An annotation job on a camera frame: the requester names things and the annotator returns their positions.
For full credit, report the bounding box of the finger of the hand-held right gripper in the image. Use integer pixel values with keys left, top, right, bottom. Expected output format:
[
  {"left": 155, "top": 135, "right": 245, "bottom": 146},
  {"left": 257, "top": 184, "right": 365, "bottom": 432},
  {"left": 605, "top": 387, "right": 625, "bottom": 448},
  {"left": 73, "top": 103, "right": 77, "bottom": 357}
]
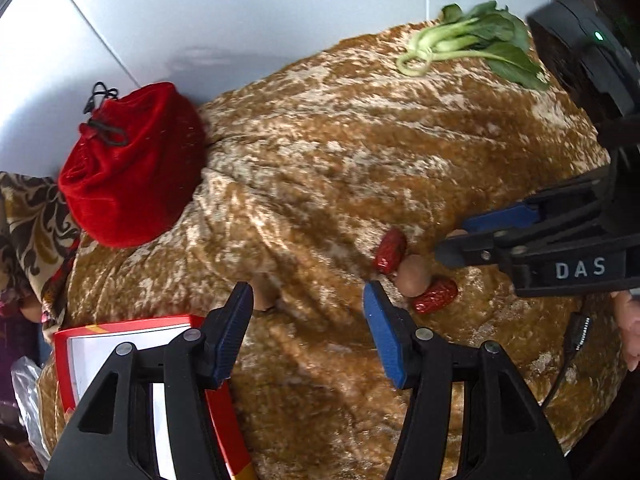
[
  {"left": 462, "top": 164, "right": 614, "bottom": 236},
  {"left": 433, "top": 224, "right": 547, "bottom": 268}
]

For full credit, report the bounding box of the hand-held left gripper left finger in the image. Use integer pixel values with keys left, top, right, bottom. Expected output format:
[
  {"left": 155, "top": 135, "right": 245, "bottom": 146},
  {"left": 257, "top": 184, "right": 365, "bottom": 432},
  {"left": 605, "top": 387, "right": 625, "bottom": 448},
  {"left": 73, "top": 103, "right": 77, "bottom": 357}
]
[{"left": 44, "top": 281, "right": 254, "bottom": 480}]

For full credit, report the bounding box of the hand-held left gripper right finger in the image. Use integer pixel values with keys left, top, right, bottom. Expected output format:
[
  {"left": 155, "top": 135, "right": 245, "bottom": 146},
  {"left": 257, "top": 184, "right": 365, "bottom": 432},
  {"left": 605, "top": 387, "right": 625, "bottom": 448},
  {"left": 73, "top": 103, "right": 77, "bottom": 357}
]
[{"left": 363, "top": 281, "right": 572, "bottom": 480}]

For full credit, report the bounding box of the red date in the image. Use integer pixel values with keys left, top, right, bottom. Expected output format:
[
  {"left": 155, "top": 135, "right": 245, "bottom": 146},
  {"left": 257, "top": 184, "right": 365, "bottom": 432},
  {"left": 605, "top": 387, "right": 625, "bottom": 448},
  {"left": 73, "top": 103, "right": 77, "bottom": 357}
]
[
  {"left": 374, "top": 228, "right": 408, "bottom": 276},
  {"left": 411, "top": 277, "right": 459, "bottom": 316}
]

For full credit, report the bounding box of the red cardboard box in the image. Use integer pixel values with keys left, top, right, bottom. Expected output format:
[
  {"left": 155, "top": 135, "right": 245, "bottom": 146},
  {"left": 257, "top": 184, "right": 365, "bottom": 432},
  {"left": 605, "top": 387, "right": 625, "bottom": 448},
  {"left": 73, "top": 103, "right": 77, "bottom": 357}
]
[{"left": 53, "top": 314, "right": 253, "bottom": 480}]

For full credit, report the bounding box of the person's right hand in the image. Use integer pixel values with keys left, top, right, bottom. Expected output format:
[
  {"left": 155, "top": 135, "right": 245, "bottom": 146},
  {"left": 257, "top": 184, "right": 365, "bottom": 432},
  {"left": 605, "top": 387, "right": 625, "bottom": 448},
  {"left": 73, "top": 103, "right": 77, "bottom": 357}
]
[{"left": 614, "top": 290, "right": 640, "bottom": 373}]

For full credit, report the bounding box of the green bok choy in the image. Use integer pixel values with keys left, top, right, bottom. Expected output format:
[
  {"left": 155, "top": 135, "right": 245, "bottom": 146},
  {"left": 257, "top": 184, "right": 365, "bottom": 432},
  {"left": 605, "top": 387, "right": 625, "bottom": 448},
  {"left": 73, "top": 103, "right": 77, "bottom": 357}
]
[{"left": 396, "top": 2, "right": 551, "bottom": 92}]

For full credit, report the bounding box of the brown plush blanket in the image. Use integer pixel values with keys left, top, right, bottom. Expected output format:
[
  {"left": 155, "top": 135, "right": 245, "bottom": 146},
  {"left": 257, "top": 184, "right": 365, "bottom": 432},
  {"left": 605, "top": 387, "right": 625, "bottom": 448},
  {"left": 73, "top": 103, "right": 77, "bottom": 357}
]
[{"left": 37, "top": 20, "right": 628, "bottom": 480}]

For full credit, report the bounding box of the clear plastic bag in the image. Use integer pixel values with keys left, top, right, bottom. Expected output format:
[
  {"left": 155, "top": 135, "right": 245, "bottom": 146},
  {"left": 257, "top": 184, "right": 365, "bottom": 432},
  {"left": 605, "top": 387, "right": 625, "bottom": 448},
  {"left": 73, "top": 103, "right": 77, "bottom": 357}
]
[{"left": 10, "top": 355, "right": 53, "bottom": 461}]

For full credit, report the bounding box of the patterned brown cloth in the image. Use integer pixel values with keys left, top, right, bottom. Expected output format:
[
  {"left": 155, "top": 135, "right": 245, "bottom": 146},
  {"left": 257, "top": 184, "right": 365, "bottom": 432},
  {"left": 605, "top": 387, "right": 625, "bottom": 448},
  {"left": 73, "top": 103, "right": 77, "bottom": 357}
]
[{"left": 0, "top": 171, "right": 82, "bottom": 331}]

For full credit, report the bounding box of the black cable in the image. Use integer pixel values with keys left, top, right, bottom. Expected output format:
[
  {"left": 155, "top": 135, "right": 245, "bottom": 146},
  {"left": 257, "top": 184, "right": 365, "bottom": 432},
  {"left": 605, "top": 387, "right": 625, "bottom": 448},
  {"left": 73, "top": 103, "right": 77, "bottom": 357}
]
[{"left": 542, "top": 312, "right": 593, "bottom": 408}]

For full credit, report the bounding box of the red velvet drawstring pouch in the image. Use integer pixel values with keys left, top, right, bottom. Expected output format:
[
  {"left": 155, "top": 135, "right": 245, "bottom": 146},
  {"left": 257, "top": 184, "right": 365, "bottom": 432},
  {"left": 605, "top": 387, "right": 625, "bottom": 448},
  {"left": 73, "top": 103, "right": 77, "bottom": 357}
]
[{"left": 58, "top": 81, "right": 207, "bottom": 249}]

